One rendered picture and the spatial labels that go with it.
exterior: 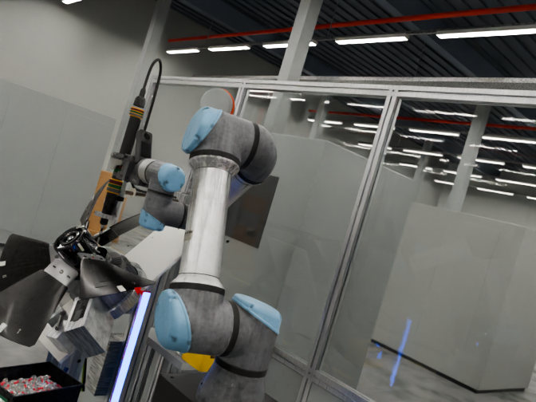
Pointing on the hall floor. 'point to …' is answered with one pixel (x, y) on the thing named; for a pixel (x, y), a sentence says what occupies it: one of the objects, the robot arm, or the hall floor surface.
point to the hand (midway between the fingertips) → (120, 155)
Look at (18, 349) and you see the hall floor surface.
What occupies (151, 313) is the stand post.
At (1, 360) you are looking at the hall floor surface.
